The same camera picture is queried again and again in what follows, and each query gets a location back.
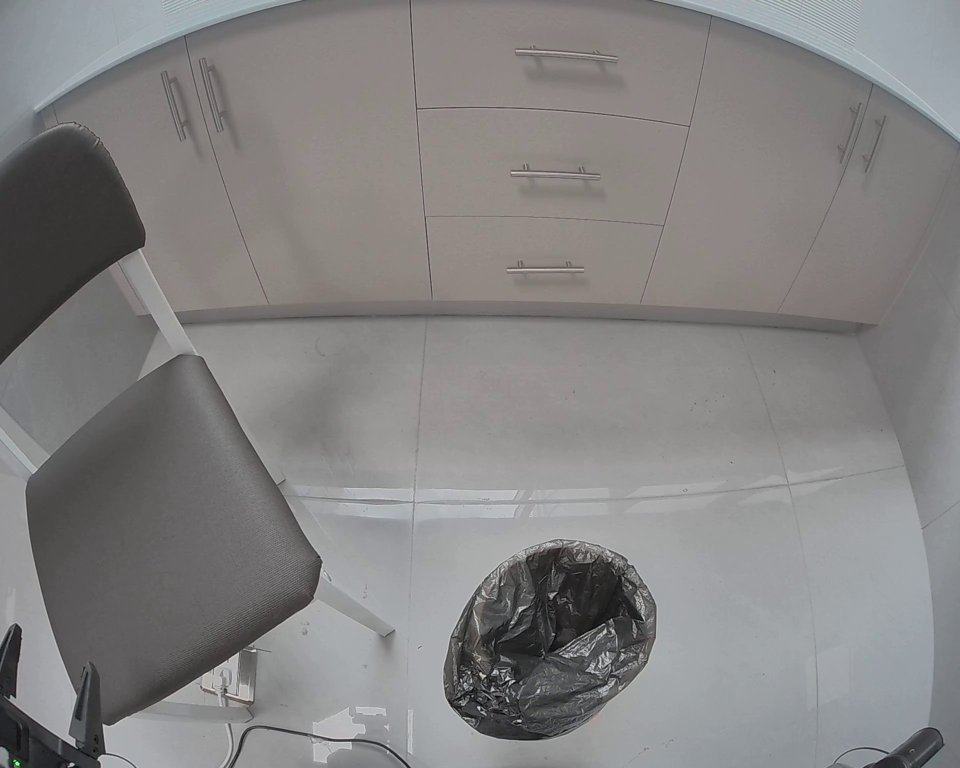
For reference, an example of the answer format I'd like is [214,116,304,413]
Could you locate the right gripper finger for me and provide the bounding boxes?
[873,726,946,768]

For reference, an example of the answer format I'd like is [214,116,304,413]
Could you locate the black plastic bag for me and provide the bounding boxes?
[444,538,659,740]

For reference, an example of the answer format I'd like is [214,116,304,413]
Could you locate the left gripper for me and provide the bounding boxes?
[0,622,106,768]

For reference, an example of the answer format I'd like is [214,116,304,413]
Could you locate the beige cabinet with drawers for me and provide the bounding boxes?
[36,0,960,327]

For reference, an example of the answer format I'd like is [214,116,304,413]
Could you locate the black cable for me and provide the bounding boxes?
[234,723,415,768]

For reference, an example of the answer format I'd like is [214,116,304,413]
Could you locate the grey chair with white legs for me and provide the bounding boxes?
[0,122,397,727]

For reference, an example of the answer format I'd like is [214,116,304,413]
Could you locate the white cable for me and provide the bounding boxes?
[217,669,235,768]

